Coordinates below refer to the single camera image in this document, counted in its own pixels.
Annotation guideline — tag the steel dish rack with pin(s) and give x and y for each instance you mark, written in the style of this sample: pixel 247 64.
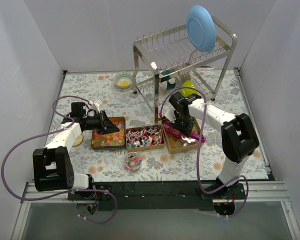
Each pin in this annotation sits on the steel dish rack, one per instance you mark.
pixel 169 54

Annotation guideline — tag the patterned small bowl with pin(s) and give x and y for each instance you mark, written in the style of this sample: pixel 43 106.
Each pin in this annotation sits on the patterned small bowl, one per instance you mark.
pixel 123 80

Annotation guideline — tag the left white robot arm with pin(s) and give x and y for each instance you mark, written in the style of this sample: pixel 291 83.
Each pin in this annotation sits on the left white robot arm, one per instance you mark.
pixel 52 166

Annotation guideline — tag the floral table mat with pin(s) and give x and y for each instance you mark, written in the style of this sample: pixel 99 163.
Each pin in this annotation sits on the floral table mat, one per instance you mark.
pixel 137 109

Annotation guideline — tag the blue plate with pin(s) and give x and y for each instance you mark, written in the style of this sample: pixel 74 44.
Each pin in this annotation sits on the blue plate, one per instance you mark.
pixel 201 29

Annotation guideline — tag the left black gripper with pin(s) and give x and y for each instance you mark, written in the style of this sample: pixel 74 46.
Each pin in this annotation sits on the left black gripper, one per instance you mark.
pixel 101 121

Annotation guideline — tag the tin of popsicle candies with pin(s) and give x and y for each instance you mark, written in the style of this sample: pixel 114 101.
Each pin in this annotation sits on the tin of popsicle candies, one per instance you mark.
pixel 175 145

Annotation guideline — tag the clear plastic jar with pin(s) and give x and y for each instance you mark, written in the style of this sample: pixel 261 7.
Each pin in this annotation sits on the clear plastic jar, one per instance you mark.
pixel 133 161

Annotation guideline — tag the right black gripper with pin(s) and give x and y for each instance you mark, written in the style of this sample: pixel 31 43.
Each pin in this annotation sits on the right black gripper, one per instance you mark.
pixel 184 125

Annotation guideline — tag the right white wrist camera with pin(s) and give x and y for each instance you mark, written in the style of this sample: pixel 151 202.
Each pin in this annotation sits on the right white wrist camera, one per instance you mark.
pixel 170 115

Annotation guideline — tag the tin of gummy candies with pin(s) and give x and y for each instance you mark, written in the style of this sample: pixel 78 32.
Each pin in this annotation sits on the tin of gummy candies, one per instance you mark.
pixel 115 140

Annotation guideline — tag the round wooden jar lid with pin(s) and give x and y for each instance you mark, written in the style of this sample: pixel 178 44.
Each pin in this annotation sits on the round wooden jar lid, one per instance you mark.
pixel 78 141

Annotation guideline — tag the lime green bowl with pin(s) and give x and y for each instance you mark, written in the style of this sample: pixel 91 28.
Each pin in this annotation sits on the lime green bowl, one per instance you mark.
pixel 188 89

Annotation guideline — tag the teal white bowl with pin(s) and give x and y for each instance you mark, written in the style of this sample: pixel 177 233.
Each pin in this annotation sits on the teal white bowl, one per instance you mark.
pixel 169 84

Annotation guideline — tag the tin of lollipops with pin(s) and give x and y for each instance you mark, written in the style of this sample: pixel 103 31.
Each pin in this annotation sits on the tin of lollipops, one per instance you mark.
pixel 144 138

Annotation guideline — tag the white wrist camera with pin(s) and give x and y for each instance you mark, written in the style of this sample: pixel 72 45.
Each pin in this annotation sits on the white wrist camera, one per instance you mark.
pixel 96 105
pixel 170 115

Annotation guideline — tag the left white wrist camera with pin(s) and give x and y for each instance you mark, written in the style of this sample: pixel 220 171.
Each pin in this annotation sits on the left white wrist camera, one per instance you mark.
pixel 96 105

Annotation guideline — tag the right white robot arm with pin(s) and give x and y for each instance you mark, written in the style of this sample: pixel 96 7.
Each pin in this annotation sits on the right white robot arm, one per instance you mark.
pixel 238 136

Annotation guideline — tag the magenta plastic scoop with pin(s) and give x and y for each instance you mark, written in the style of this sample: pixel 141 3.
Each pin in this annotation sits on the magenta plastic scoop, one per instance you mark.
pixel 167 125

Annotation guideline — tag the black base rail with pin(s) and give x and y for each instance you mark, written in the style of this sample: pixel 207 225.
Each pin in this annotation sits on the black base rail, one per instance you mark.
pixel 165 195

